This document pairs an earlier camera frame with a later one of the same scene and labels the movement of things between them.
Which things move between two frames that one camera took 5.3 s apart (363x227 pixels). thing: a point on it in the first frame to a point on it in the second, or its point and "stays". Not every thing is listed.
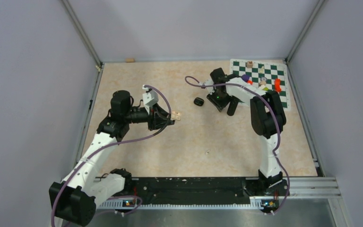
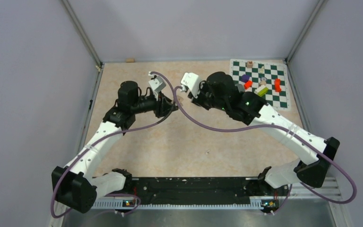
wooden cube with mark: [249, 64] stays
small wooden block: [176, 115] to [180, 99]
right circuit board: [269, 205] stays
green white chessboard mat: [272, 75] stays
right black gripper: [220, 105] to [203, 86]
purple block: [246, 77] stays
